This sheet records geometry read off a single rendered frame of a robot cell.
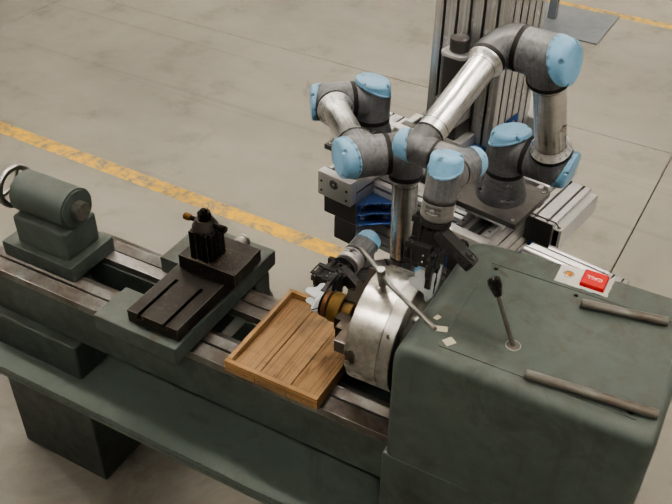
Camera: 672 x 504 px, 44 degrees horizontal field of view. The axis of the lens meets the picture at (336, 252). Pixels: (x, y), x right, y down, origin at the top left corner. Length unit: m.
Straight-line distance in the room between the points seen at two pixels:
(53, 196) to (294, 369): 0.93
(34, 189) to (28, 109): 3.00
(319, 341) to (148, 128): 3.11
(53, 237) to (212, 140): 2.52
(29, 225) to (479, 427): 1.57
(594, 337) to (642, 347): 0.11
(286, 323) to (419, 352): 0.69
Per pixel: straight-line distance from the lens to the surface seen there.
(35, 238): 2.86
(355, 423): 2.28
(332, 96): 2.63
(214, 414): 2.75
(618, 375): 1.97
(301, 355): 2.42
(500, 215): 2.53
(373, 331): 2.08
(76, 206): 2.71
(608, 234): 4.59
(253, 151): 5.03
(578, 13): 7.19
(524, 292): 2.12
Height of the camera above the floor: 2.60
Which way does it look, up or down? 38 degrees down
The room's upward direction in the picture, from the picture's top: 1 degrees clockwise
